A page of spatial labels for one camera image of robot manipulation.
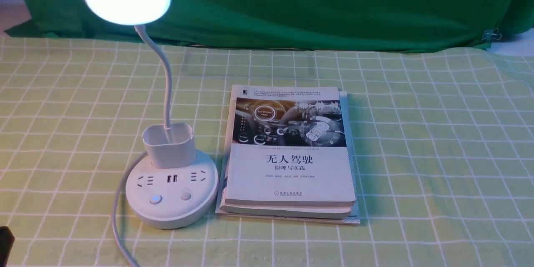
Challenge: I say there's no white desk lamp with sockets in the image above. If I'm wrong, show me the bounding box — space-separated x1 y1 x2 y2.
84 0 219 229

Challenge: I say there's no white self-driving textbook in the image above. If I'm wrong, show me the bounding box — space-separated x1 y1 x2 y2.
225 85 357 207

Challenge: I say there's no middle white book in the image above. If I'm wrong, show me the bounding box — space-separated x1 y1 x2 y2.
220 90 353 220

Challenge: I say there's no green backdrop cloth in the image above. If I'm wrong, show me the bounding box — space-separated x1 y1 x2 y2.
3 0 534 53

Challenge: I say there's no bottom thin book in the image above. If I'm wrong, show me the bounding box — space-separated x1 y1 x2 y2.
215 92 361 226

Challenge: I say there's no green checkered tablecloth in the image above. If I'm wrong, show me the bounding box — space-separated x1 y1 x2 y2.
0 36 534 267

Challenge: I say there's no metal binder clip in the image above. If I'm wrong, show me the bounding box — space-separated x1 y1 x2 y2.
481 28 502 43

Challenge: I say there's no black object at edge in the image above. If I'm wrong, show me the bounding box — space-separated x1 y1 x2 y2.
0 226 15 267

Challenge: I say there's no white lamp power cable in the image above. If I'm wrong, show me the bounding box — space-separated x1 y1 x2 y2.
111 151 149 267

